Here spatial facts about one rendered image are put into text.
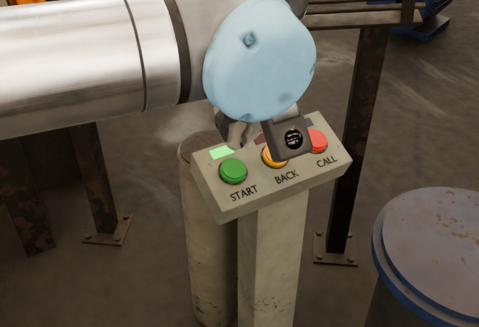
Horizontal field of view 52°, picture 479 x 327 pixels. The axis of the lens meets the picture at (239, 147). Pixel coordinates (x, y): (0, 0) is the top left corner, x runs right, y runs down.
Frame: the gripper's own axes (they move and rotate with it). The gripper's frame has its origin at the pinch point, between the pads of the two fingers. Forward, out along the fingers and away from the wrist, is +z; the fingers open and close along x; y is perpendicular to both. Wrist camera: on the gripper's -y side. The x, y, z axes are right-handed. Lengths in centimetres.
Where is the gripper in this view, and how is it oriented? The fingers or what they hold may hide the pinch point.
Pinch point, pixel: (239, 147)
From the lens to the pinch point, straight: 69.6
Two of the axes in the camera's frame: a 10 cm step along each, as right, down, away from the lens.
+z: -1.7, 5.4, 8.3
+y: -4.5, -7.9, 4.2
